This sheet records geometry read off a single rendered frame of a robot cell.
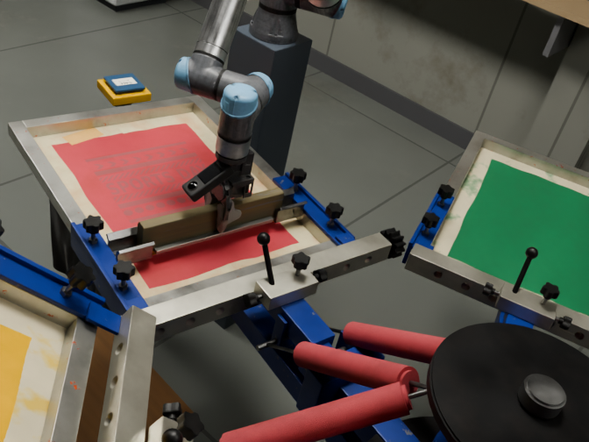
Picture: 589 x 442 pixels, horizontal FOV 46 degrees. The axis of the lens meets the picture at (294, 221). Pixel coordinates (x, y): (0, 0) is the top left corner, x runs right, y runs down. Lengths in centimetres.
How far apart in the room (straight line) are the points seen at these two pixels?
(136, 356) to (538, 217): 138
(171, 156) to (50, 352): 92
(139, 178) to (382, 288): 159
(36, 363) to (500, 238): 131
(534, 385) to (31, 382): 73
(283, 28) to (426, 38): 240
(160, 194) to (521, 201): 109
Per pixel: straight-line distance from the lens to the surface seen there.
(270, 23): 212
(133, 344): 116
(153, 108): 212
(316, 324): 141
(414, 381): 113
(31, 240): 315
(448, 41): 438
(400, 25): 453
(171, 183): 186
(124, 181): 185
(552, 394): 103
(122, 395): 109
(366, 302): 306
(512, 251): 197
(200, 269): 160
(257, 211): 169
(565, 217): 222
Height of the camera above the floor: 203
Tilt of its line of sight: 37 degrees down
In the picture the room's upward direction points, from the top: 13 degrees clockwise
